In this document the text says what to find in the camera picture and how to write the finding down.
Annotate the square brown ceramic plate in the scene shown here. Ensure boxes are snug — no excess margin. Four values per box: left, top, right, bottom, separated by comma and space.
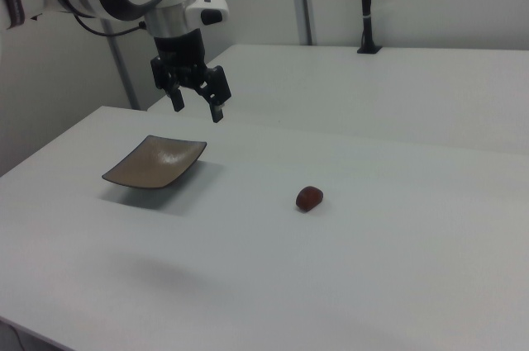
101, 134, 207, 191

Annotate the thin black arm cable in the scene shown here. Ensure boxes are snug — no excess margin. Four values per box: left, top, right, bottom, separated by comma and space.
73, 12, 149, 37

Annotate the small round brown food item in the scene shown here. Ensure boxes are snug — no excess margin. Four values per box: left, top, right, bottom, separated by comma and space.
295, 185, 325, 212

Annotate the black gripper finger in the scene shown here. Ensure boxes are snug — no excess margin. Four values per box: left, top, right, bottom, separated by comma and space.
150, 55, 185, 112
198, 64, 231, 124

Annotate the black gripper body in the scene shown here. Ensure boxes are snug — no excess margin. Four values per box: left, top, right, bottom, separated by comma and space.
153, 30, 212, 91

